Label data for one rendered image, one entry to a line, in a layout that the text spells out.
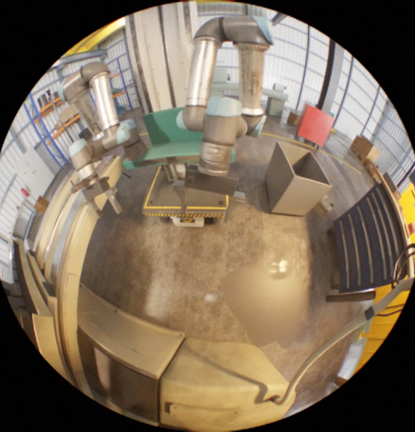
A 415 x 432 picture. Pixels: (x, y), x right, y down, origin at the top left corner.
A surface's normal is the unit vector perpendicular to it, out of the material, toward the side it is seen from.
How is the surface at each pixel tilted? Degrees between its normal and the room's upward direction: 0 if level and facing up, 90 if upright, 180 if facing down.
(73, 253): 90
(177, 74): 90
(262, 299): 0
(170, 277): 0
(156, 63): 90
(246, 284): 0
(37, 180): 90
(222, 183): 67
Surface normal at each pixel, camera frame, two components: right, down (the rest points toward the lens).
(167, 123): -0.04, 0.88
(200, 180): -0.13, 0.61
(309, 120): -0.44, 0.80
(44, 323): 0.99, 0.09
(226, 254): -0.04, -0.48
